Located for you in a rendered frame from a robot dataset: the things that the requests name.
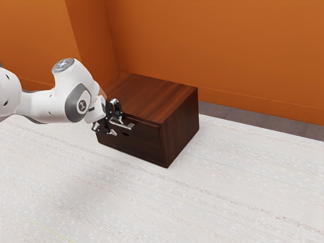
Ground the dark wood drawer cabinet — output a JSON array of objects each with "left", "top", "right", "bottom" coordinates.
[{"left": 95, "top": 72, "right": 200, "bottom": 169}]

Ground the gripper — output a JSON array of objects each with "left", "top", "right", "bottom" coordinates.
[{"left": 91, "top": 98, "right": 125, "bottom": 137}]

